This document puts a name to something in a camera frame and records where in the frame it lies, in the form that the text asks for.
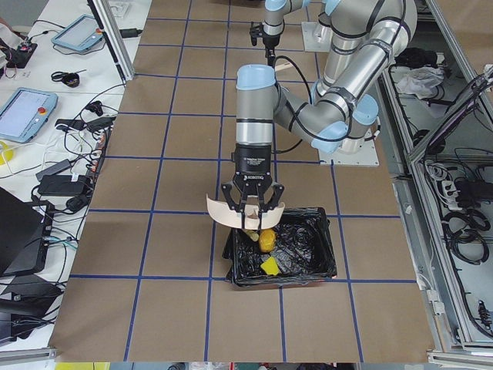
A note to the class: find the yellow potato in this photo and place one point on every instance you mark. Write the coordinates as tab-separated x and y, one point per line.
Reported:
267	240

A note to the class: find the black laptop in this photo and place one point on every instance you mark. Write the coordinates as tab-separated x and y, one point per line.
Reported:
25	227

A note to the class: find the white plastic dustpan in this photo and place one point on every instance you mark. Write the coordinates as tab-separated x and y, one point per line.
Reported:
251	219

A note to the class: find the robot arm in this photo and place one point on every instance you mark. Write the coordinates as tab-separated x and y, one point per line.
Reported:
271	29
365	38

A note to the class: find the pink bin black bag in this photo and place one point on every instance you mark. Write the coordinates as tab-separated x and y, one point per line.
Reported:
303	251

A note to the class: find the black power brick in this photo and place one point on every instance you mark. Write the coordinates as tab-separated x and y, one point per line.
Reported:
64	185

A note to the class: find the yellow green sponge piece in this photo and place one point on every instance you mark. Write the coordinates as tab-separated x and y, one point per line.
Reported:
270	267

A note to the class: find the blue teach pendant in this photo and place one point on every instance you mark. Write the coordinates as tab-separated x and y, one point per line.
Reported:
25	112
79	36

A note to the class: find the blue teach pendant far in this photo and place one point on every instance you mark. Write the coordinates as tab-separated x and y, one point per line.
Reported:
79	36

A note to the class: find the apple core peel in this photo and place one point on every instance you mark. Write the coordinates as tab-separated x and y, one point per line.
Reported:
252	234

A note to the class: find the aluminium frame post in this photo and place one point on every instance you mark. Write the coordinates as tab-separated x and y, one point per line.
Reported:
107	25

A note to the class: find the blue teach pendant near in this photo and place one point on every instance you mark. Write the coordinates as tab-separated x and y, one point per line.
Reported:
25	112

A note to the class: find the white crumpled cloth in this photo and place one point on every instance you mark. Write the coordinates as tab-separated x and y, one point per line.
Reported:
422	82

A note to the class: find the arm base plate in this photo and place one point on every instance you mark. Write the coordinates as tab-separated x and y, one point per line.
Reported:
360	152
316	37

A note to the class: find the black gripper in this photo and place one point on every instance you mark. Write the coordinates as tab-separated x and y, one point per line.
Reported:
252	162
271	42

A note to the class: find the white hand brush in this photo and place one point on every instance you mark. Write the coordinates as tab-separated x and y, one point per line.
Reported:
283	66

